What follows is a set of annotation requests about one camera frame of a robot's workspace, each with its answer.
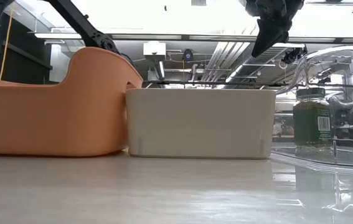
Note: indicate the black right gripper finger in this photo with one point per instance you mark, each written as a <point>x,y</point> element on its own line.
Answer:
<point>262,34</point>
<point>279,35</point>

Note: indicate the green lid spice jar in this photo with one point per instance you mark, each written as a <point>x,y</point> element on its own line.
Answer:
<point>307,124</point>

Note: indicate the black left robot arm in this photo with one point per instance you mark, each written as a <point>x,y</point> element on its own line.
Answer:
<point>79,25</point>

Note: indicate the blue round ceiling device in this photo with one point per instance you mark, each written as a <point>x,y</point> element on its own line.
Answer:
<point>188,55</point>

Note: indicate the white ceiling box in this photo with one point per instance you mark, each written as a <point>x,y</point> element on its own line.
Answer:
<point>154,48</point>

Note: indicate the white rectangular plastic bin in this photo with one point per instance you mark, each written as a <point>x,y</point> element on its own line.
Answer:
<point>201,124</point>

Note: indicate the clear plastic bin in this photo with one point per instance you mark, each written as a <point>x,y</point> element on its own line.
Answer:
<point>350,157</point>

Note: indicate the long ceiling light fixture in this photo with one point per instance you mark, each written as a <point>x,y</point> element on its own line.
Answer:
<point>58,35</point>

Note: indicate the orange plastic bin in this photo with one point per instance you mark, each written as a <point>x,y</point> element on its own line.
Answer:
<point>54,118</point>

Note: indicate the black room divider panel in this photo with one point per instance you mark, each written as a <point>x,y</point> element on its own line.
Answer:
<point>23,68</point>

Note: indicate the black ceiling camera cluster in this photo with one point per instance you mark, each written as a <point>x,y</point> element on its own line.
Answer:
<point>293,55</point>

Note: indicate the silver ceiling duct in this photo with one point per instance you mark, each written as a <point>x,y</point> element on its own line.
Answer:
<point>223,62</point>

